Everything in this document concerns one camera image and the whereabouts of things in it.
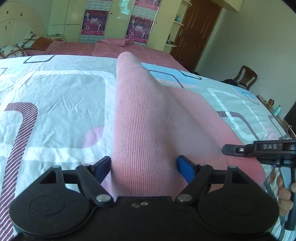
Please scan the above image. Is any person's right hand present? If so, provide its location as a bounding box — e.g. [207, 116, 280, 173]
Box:
[277, 175, 296, 216]

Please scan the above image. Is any brown wooden chair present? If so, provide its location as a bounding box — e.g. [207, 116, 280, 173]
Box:
[233, 65, 258, 90]

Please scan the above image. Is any pink knit sweater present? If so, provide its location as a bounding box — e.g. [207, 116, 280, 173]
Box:
[105, 51, 266, 202]

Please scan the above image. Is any pale yellow corner shelf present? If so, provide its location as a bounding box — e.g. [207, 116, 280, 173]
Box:
[164, 0, 193, 53]

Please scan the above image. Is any folded pink cloth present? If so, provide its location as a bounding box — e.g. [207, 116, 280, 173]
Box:
[96, 38, 135, 47]

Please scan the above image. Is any pink checked bed sheet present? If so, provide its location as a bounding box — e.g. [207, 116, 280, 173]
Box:
[23, 38, 186, 70]

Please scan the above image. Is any orange patterned cushion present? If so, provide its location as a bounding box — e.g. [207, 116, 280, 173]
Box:
[30, 37, 55, 51]

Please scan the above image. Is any bedside clutter pile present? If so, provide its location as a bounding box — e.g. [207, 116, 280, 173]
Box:
[47, 34, 67, 42]

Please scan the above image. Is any floral patterned pillow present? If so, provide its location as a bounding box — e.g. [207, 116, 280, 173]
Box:
[15, 31, 39, 50]
[0, 45, 28, 59]

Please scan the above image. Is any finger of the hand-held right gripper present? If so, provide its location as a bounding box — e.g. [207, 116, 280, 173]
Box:
[222, 144, 255, 157]

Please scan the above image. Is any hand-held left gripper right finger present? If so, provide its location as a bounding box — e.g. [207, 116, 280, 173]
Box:
[174, 155, 250, 205]

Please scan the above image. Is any pale yellow wardrobe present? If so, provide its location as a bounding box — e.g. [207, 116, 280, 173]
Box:
[48, 0, 185, 52]

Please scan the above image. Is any pink wall poster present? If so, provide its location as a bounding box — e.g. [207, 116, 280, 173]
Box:
[81, 9, 109, 37]
[125, 15, 154, 45]

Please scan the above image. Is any wooden side cabinet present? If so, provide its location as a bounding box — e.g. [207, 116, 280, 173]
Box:
[257, 94, 296, 139]

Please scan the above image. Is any patterned white and blue blanket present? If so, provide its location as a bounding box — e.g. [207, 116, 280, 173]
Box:
[0, 54, 292, 241]

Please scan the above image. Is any brown wooden door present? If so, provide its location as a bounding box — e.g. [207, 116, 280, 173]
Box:
[169, 0, 223, 73]

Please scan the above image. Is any dark television screen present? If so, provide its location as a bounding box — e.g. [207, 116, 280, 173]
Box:
[284, 107, 296, 131]

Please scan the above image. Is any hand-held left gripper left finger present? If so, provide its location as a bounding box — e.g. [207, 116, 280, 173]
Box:
[38, 156, 114, 206]

